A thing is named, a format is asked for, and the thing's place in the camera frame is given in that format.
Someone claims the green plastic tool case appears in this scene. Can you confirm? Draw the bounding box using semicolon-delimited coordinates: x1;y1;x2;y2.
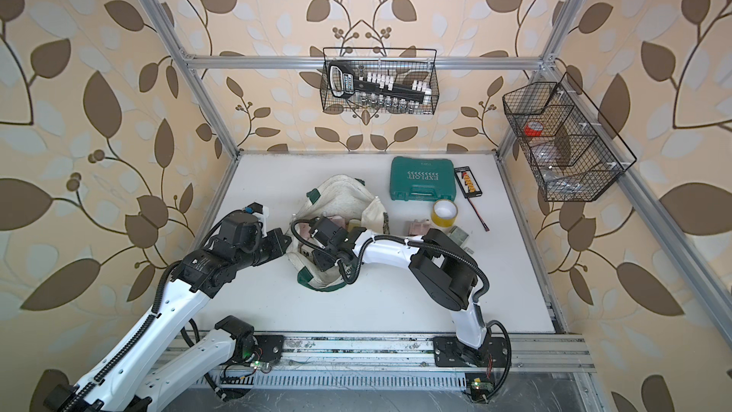
389;156;457;202

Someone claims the green pencil sharpener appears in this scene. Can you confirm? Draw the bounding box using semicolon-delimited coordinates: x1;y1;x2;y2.
447;225;474;255

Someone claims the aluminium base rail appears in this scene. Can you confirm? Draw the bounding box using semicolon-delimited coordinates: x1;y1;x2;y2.
153;331;596;373

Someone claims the black socket wrench set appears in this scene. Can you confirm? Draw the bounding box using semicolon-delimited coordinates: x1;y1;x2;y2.
324;62;433;103

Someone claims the black parallel charging board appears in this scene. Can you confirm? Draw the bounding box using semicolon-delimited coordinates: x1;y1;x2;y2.
454;166;482;200

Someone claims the red black power cable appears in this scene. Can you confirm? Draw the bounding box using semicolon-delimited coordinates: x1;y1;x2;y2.
470;196;491;233

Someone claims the yellow tape roll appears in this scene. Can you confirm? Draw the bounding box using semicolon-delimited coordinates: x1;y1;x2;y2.
431;200;459;228

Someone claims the cream floral tote bag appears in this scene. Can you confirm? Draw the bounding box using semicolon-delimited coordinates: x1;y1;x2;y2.
286;175;388;292

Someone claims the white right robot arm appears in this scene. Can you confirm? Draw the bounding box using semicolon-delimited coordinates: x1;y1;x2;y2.
290;217;513;370

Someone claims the pink pencil sharpener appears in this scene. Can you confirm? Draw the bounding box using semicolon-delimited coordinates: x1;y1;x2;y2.
299;222;313;243
407;219;434;237

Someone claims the black wire basket back wall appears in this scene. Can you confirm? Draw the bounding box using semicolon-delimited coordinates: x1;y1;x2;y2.
319;46;440;116

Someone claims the red tape roll in basket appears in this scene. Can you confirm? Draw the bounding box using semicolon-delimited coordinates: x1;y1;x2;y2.
523;120;544;138

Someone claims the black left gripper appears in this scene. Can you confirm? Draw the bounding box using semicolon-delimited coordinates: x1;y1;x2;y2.
233;227;293;273

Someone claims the black wire basket wall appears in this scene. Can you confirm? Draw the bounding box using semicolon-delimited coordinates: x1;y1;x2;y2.
502;74;637;202
319;46;440;116

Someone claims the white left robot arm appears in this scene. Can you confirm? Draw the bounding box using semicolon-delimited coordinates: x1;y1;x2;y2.
41;203;292;411

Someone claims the black wire basket right wall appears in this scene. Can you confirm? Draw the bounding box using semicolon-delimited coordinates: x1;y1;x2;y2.
502;74;637;202

